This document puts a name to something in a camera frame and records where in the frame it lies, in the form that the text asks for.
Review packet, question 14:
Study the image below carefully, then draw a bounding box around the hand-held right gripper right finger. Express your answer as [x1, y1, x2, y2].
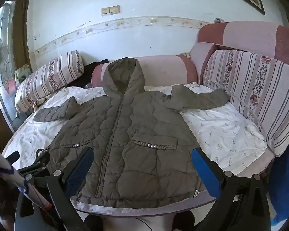
[191, 147, 271, 231]

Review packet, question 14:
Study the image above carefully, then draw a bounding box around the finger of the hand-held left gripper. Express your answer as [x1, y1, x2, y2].
[16, 149, 51, 174]
[5, 151, 20, 162]

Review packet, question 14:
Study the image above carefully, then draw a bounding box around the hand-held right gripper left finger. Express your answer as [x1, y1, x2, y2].
[14, 147, 94, 231]

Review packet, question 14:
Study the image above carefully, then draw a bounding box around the olive quilted hooded jacket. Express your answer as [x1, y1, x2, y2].
[34, 58, 231, 209]

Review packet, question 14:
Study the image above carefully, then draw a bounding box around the white leaf-print bedsheet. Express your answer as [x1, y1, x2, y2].
[2, 83, 268, 212]

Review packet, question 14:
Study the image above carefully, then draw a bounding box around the blue cloth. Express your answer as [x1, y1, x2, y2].
[267, 135, 289, 227]

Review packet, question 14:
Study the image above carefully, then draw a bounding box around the plastic bag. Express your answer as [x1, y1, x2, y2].
[14, 65, 32, 85]

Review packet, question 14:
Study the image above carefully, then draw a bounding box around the striped floral pillow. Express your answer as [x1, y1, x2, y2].
[14, 50, 85, 114]

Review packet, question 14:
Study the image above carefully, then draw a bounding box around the patterned glass door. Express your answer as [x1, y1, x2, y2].
[0, 0, 27, 133]

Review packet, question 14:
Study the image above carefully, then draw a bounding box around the large striped floral cushion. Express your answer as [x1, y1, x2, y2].
[203, 49, 289, 158]

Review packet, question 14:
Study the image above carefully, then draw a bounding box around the black cloth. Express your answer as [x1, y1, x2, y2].
[67, 59, 110, 87]

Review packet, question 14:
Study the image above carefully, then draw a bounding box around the pink bolster cushion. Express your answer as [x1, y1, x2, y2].
[91, 55, 198, 88]

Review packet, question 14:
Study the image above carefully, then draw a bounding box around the pink and maroon sofa backrest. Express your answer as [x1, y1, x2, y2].
[190, 21, 289, 66]

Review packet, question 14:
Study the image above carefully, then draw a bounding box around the wall light switch panel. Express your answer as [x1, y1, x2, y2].
[101, 5, 121, 16]

